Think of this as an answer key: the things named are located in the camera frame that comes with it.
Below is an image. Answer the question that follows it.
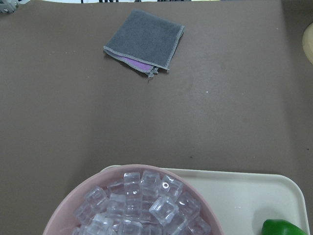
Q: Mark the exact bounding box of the grey folded cloth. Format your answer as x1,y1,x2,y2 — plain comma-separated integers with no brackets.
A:
103,9,184,78

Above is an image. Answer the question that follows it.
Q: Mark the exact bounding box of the cream rectangular tray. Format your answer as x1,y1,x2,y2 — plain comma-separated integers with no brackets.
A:
170,168,310,235

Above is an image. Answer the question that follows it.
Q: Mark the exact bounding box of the pile of clear ice cubes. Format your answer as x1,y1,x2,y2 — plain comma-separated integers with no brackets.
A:
71,170,211,235

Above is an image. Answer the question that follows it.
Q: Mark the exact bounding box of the wooden mug tree stand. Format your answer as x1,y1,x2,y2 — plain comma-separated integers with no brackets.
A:
302,23,313,64

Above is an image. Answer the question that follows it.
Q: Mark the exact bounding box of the pink bowl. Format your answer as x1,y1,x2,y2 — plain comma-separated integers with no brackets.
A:
43,164,224,235

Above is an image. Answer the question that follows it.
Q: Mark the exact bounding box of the green lime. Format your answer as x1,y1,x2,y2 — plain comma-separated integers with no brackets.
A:
261,219,307,235

